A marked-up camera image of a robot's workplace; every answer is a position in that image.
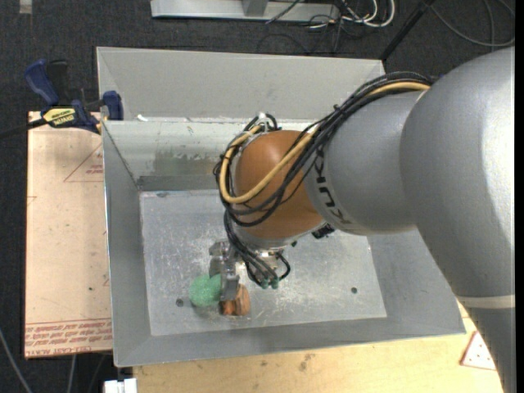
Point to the brown cardboard board, red print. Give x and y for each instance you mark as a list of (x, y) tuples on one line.
[(65, 236)]

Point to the green round sponge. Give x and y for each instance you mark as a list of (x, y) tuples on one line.
[(204, 291)]

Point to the brown wooden block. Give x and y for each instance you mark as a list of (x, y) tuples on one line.
[(240, 303)]

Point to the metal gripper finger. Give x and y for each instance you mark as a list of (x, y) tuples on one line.
[(215, 266), (231, 287)]

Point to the black cylinder on white bracket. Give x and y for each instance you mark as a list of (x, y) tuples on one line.
[(323, 230)]

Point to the grey metal bin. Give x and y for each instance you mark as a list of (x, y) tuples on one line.
[(172, 227)]

